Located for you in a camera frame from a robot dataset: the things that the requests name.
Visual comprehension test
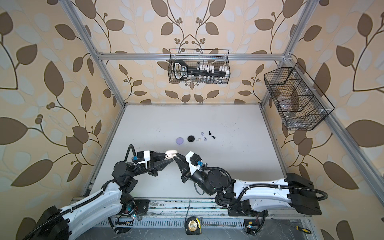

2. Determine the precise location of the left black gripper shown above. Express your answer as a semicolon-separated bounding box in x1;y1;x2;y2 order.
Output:
128;153;171;181

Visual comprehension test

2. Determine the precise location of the white earbud charging case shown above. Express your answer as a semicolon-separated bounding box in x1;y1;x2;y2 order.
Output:
165;150;178;159

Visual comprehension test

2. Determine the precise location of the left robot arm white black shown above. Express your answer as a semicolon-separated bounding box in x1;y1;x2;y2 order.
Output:
24;145;177;240

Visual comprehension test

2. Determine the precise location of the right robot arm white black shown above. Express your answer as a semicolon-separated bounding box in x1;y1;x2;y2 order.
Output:
166;151;328;216

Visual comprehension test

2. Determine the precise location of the purple round charging case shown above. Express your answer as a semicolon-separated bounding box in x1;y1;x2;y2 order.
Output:
176;137;184;145

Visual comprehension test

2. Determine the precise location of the black round charging case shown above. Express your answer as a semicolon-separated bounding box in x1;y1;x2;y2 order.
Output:
188;136;195;143

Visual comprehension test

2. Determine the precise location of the yellow black tape measure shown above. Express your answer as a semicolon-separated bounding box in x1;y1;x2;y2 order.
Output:
185;216;202;235

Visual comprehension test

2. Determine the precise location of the black socket set holder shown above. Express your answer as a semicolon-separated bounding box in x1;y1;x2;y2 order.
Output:
171;60;231;80

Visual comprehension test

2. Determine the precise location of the yellow black screwdriver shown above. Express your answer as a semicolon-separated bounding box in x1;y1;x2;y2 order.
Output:
296;226;312;235

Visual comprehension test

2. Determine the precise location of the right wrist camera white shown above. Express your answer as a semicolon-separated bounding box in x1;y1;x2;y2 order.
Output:
186;151;203;176

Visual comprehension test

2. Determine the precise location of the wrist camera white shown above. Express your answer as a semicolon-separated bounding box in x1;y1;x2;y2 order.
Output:
186;151;203;176
132;151;151;170

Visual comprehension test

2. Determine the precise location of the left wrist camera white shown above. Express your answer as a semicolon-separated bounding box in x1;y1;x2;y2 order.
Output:
132;151;151;170

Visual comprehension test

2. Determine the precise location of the back wire basket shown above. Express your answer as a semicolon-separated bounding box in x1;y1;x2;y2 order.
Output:
168;48;231;85

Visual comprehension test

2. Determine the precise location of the wire basket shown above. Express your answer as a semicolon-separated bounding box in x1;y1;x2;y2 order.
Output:
264;63;335;131
168;48;231;85

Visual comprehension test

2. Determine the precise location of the right wire basket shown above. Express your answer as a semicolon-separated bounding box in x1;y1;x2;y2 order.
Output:
264;63;335;131

